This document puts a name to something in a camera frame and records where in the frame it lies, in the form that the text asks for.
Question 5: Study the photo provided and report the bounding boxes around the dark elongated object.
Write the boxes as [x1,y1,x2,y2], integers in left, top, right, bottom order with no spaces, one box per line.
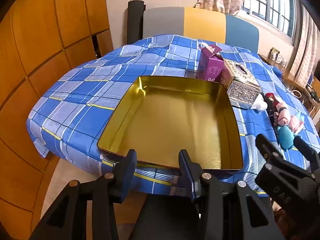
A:
[306,84,320,98]

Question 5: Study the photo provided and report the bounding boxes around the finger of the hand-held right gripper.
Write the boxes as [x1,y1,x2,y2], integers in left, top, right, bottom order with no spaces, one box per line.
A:
[255,134,284,165]
[293,136,320,178]

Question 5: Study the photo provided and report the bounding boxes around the silver embossed tissue box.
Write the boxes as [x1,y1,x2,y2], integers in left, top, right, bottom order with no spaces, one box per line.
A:
[220,59,262,110]

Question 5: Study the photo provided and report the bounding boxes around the window with grille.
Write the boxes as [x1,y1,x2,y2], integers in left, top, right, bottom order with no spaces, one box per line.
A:
[241,0,298,38]

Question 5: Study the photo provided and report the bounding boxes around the wooden side desk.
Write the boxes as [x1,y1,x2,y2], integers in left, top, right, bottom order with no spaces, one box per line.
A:
[259,54,320,118]

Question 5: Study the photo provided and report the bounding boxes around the clear plastic bag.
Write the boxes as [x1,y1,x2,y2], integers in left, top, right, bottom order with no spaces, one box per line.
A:
[251,94,268,112]

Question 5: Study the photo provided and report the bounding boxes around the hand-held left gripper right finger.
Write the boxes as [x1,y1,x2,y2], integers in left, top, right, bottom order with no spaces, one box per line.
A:
[178,149,285,240]

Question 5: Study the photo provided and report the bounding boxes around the grey yellow blue sofa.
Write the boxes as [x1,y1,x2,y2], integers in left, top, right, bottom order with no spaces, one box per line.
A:
[142,6,260,53]

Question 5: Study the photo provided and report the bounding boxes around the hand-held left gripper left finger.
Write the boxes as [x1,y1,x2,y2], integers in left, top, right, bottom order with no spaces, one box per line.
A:
[29,149,137,240]

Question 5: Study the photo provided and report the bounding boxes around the blue plaid tablecloth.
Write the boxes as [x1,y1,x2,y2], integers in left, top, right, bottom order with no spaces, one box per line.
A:
[26,34,320,195]

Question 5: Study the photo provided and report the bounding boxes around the gold tin tray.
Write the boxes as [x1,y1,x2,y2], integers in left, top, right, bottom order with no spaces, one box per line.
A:
[97,75,243,172]

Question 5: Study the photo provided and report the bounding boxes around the black rolled mat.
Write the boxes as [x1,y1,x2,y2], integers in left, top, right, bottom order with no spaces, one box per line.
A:
[127,0,145,45]

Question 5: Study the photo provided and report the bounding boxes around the beige striped curtain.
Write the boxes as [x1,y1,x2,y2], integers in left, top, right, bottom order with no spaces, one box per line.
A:
[289,5,320,80]

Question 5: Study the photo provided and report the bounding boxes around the purple carton box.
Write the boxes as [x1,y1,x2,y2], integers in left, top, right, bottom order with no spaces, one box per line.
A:
[196,43,225,82]

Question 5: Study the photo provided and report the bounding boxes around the pink plush toy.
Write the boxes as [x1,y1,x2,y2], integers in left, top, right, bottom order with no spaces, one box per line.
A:
[275,102,304,133]

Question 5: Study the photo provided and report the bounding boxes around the wooden wardrobe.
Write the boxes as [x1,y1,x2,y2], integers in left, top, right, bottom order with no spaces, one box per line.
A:
[0,0,114,240]

